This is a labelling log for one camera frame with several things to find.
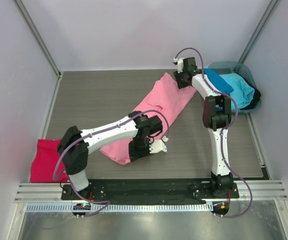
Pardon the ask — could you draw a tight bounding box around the light pink t shirt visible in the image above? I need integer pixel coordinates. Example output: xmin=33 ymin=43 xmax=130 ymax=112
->
xmin=100 ymin=73 xmax=197 ymax=165

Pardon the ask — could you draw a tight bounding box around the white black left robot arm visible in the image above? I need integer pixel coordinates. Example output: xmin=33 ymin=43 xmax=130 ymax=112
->
xmin=57 ymin=110 xmax=168 ymax=192

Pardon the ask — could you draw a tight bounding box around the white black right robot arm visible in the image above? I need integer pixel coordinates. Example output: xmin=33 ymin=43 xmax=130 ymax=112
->
xmin=173 ymin=57 xmax=234 ymax=198

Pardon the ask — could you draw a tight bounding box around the blue t shirt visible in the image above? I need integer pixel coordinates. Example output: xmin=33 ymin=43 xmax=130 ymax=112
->
xmin=204 ymin=68 xmax=234 ymax=95

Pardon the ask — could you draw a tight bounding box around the teal plastic basket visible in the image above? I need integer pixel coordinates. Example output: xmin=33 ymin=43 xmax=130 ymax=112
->
xmin=208 ymin=61 xmax=261 ymax=115

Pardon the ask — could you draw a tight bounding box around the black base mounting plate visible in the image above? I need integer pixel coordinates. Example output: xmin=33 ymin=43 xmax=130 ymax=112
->
xmin=60 ymin=177 xmax=240 ymax=201

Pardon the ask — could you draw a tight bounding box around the cyan t shirt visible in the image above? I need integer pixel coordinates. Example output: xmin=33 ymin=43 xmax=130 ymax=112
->
xmin=220 ymin=73 xmax=255 ymax=110

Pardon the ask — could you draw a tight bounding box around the black t shirt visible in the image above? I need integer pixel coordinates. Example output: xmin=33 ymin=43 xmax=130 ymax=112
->
xmin=241 ymin=79 xmax=262 ymax=111

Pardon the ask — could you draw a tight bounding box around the magenta folded t shirt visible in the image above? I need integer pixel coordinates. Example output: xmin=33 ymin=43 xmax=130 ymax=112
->
xmin=30 ymin=139 xmax=68 ymax=183

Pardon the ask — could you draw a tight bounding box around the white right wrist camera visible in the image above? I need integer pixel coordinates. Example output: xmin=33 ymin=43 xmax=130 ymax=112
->
xmin=173 ymin=57 xmax=184 ymax=73

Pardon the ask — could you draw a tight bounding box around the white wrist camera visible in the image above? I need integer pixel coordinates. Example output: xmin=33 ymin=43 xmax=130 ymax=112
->
xmin=149 ymin=136 xmax=169 ymax=154
xmin=173 ymin=57 xmax=184 ymax=73

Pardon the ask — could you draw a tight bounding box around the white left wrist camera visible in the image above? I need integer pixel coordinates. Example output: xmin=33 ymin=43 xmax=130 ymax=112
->
xmin=149 ymin=136 xmax=169 ymax=154

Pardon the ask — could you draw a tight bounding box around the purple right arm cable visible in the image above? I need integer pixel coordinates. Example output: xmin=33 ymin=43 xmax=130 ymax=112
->
xmin=173 ymin=46 xmax=254 ymax=219

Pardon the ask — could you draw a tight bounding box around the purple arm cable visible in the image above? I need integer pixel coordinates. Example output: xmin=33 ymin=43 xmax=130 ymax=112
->
xmin=52 ymin=109 xmax=171 ymax=217
xmin=173 ymin=46 xmax=254 ymax=219

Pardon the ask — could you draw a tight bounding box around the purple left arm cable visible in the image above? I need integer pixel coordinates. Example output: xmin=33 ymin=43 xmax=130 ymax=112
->
xmin=52 ymin=109 xmax=171 ymax=217

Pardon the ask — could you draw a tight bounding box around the right aluminium corner post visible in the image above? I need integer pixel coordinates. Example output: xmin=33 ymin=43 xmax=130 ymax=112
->
xmin=238 ymin=0 xmax=281 ymax=64

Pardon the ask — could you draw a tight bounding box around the aluminium corner post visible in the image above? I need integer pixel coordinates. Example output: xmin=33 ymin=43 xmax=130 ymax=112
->
xmin=238 ymin=0 xmax=281 ymax=64
xmin=13 ymin=0 xmax=62 ymax=79

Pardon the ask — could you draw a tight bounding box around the slotted white cable duct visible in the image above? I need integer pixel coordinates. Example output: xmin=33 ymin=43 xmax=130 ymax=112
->
xmin=26 ymin=202 xmax=213 ymax=214

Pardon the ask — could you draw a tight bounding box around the aluminium frame rail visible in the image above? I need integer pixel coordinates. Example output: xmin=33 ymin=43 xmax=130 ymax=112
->
xmin=14 ymin=180 xmax=288 ymax=203

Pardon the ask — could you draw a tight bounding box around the left aluminium corner post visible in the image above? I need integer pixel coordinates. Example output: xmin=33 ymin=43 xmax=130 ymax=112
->
xmin=13 ymin=0 xmax=62 ymax=79

